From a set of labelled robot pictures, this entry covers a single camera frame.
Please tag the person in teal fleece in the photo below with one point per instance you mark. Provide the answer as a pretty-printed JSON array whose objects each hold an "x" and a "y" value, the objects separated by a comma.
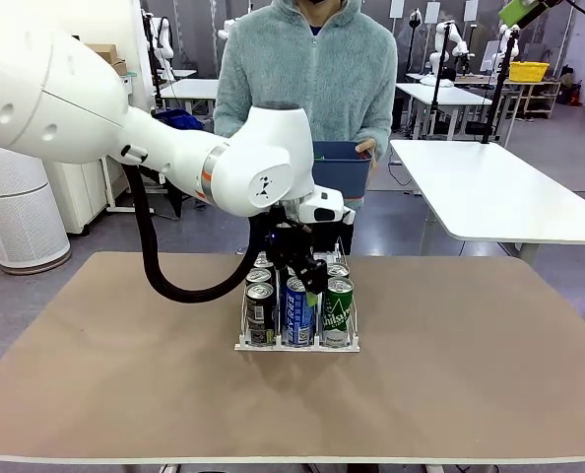
[{"x": 312, "y": 74}]

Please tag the dark blue plastic bin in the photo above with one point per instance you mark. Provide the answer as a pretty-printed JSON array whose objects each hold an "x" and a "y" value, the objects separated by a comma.
[{"x": 342, "y": 177}]

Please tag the white background table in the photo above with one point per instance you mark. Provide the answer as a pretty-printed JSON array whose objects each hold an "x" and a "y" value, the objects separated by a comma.
[
  {"x": 450, "y": 96},
  {"x": 189, "y": 88}
]

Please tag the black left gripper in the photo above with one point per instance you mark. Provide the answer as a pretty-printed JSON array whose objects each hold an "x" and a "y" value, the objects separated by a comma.
[{"x": 285, "y": 241}]

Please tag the yellow plastic basket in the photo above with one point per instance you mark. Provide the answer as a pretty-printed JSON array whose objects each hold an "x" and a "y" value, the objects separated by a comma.
[{"x": 529, "y": 71}]

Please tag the black camera stand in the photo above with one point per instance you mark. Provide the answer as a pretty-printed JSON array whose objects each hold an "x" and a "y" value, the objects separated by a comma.
[{"x": 499, "y": 84}]

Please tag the person's left forearm teal sleeve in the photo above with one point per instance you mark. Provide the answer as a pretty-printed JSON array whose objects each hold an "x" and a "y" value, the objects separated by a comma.
[{"x": 378, "y": 133}]

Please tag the person's right forearm teal sleeve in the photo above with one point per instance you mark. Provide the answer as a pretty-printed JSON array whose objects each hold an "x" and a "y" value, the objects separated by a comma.
[{"x": 228, "y": 118}]

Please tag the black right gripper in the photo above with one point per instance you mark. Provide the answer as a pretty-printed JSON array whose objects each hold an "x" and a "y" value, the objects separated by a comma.
[{"x": 546, "y": 4}]

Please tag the black coat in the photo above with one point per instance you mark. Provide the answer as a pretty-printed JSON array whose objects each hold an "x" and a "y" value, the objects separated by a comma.
[{"x": 174, "y": 202}]

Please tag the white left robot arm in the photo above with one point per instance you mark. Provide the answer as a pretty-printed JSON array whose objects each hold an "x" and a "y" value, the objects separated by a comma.
[{"x": 125, "y": 123}]

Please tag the black beverage can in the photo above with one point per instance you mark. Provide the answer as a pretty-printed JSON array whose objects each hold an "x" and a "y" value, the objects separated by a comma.
[
  {"x": 263, "y": 261},
  {"x": 258, "y": 276},
  {"x": 259, "y": 315}
]

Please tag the person's left hand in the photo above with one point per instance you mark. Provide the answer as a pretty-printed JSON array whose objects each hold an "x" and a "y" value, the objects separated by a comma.
[{"x": 369, "y": 148}]

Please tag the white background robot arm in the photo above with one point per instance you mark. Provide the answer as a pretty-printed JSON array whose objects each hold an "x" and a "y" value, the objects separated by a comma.
[
  {"x": 162, "y": 39},
  {"x": 226, "y": 29},
  {"x": 442, "y": 44},
  {"x": 506, "y": 39}
]

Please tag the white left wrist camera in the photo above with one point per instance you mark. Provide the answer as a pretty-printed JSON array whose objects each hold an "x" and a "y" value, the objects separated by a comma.
[{"x": 324, "y": 209}]

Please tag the red fire extinguisher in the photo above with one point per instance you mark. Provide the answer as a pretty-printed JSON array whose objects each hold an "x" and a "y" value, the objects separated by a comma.
[{"x": 572, "y": 94}]

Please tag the small beige side table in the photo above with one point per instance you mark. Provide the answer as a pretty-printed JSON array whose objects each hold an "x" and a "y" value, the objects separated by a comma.
[{"x": 117, "y": 209}]

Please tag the wooden shelf table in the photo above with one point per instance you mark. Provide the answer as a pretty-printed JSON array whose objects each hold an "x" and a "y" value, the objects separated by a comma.
[{"x": 539, "y": 98}]

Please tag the black tripod stand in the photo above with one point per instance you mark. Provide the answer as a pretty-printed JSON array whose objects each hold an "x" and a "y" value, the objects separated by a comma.
[{"x": 436, "y": 98}]

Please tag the white storage box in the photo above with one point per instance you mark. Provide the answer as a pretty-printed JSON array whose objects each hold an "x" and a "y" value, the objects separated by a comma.
[{"x": 130, "y": 81}]

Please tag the clear acrylic can rack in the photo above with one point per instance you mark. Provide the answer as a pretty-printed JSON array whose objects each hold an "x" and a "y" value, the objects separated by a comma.
[{"x": 297, "y": 347}]

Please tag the white desk with cabinet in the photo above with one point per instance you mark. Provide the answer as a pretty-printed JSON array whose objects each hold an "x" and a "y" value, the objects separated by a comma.
[{"x": 83, "y": 197}]

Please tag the white air purifier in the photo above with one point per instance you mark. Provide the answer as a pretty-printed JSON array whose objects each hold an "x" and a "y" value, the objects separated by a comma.
[{"x": 17, "y": 212}]

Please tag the cardboard box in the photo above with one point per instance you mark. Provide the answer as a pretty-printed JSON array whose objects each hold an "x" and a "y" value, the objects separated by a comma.
[
  {"x": 120, "y": 66},
  {"x": 103, "y": 49}
]

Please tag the white paper sign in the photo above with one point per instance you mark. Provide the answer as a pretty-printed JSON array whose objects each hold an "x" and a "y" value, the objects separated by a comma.
[
  {"x": 396, "y": 7},
  {"x": 471, "y": 10},
  {"x": 431, "y": 12}
]

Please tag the blue jacket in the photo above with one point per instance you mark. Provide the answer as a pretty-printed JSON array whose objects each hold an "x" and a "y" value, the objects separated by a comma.
[{"x": 179, "y": 118}]

